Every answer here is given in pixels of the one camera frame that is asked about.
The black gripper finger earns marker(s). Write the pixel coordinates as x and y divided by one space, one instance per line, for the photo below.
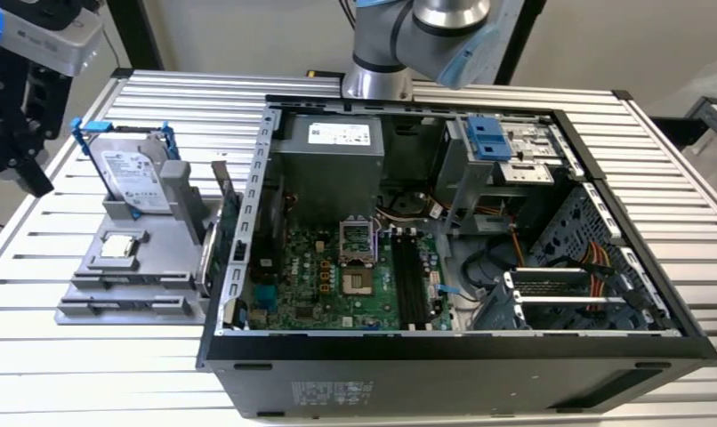
35 175

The RAM stick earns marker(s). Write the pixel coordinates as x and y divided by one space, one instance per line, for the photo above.
127 306
130 280

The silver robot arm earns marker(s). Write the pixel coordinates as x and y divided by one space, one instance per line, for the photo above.
387 40

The black RAM slot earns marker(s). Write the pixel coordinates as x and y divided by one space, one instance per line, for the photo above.
403 276
419 276

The hard disk in blue carrier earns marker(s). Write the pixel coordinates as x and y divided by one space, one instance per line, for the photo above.
130 173

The silver CPU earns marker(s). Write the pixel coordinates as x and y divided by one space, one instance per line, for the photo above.
118 246

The grey parts rack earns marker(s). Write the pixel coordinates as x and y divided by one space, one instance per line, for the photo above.
156 249

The green graphics card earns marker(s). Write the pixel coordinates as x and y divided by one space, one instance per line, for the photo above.
222 249

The grey power supply unit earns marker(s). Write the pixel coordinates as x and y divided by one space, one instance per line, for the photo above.
329 178

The yellow black connector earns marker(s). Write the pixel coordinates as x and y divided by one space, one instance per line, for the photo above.
314 74

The green motherboard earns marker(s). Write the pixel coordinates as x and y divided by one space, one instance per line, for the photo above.
311 293

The CPU socket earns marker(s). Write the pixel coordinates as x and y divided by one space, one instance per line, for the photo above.
358 281

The silver drive cage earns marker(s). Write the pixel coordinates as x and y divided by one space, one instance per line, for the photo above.
459 178

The black open PC case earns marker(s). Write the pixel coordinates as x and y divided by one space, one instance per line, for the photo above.
394 382

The blue plastic drive latch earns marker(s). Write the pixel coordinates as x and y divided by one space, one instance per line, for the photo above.
487 142

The metal disk bay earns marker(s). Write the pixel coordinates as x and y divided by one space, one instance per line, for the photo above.
549 284

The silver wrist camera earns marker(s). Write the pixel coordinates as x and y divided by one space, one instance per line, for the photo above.
67 49

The black upright post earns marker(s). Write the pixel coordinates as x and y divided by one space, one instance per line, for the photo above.
135 35
521 40

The metal frame table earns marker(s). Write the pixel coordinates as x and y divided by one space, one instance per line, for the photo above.
714 111

